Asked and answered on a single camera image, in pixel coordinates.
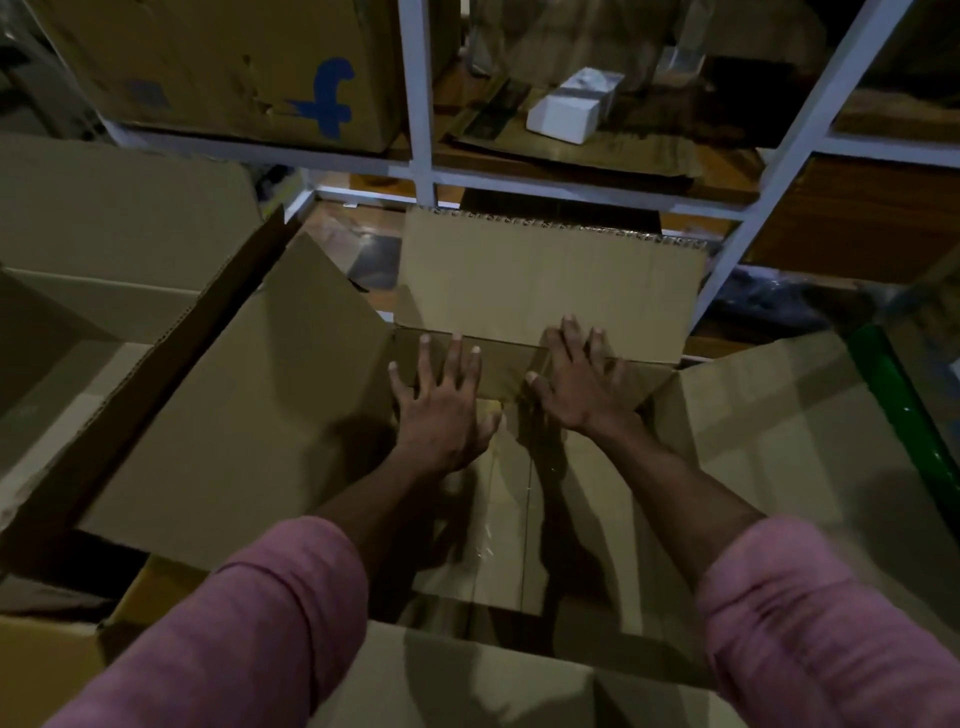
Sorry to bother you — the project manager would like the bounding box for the person's right hand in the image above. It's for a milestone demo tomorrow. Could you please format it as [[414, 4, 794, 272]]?
[[524, 315, 648, 444]]

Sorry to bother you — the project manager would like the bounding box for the person's left hand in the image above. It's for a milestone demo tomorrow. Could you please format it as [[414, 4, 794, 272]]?
[[387, 333, 504, 475]]

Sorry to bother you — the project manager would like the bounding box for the large cardboard box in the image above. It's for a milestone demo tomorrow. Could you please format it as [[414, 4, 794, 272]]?
[[77, 205, 960, 728]]

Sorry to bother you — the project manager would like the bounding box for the person's left forearm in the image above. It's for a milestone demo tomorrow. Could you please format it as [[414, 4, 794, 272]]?
[[43, 448, 490, 728]]

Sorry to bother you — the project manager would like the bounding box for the person's right forearm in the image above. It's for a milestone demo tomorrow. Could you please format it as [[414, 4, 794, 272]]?
[[586, 414, 960, 728]]

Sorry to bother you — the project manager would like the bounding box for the dark plastic bag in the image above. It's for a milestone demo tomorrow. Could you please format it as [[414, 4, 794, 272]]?
[[707, 264, 860, 340]]

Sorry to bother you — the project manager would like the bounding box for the flattened cardboard sheet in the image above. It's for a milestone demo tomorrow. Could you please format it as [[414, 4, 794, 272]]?
[[441, 73, 760, 183]]

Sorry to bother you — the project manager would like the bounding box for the small white box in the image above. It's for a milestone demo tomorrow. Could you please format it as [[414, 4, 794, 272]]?
[[525, 66, 628, 146]]

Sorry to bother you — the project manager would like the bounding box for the white metal shelf rack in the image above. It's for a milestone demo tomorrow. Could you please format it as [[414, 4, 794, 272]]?
[[96, 0, 960, 333]]

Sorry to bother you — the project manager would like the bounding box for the green roll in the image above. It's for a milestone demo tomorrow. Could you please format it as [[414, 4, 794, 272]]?
[[846, 322, 960, 515]]

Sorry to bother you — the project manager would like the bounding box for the plastic wrapped cardboard bundle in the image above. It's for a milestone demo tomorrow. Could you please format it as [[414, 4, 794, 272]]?
[[466, 0, 830, 95]]

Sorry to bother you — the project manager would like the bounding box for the empty open cardboard box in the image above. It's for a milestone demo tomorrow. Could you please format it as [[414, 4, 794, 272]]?
[[0, 133, 288, 624]]

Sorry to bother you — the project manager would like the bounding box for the cardboard box with blue print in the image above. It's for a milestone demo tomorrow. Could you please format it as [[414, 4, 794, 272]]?
[[24, 0, 460, 156]]

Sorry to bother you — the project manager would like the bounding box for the yellowish cardboard box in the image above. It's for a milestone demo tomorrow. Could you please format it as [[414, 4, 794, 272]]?
[[0, 553, 213, 728]]

